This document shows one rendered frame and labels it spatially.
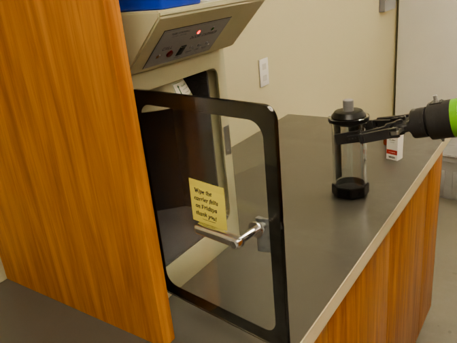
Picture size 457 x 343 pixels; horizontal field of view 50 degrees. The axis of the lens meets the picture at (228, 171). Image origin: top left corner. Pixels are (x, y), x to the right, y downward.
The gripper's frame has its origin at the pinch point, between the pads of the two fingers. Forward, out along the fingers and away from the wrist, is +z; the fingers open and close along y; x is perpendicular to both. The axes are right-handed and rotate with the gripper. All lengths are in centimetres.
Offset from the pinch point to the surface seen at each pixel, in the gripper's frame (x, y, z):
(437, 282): 111, -104, 18
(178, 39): -34, 57, 1
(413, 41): 1, -246, 44
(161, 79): -29, 54, 10
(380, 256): 34.1, 6.6, -3.0
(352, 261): 20.9, 33.0, -7.7
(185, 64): -30, 47, 10
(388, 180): 19.4, -12.9, -2.6
